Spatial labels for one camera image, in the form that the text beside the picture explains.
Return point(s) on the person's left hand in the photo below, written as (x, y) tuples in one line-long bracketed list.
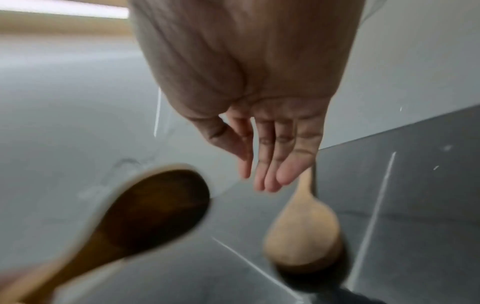
[(18, 282)]

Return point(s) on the orange wooden spatula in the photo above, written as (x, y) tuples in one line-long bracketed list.
[(303, 234)]

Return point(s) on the wooden overhead cabinet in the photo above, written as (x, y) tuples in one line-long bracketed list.
[(63, 25)]

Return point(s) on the brown wooden spatula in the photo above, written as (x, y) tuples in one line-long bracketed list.
[(150, 213)]

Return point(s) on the person's right hand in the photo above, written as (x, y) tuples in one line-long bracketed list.
[(247, 74)]

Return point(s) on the LED light strip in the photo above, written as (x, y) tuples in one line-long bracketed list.
[(63, 9)]

